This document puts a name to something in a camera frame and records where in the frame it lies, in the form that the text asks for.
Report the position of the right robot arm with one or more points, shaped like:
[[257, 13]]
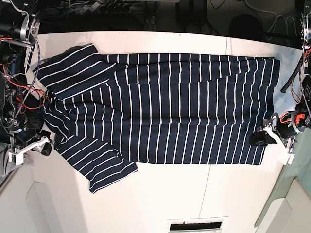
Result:
[[21, 120]]

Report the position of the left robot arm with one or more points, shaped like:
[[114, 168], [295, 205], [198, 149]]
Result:
[[299, 83]]

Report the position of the navy white striped t-shirt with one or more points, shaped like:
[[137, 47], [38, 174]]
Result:
[[109, 112]]

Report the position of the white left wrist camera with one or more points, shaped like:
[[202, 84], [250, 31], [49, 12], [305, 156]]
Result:
[[286, 155]]

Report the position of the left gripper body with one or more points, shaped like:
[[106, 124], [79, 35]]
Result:
[[285, 128]]

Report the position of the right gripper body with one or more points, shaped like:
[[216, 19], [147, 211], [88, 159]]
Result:
[[21, 138]]

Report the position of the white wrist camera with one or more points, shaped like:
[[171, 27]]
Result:
[[286, 155], [17, 158]]

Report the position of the white table vent slot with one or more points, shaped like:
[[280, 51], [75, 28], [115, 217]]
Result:
[[199, 225]]

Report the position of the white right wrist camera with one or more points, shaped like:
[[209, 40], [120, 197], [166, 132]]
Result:
[[17, 158]]

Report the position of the grey crumpled garment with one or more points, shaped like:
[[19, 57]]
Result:
[[7, 167]]

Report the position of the black round floor object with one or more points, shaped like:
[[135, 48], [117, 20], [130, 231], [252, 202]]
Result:
[[247, 27]]

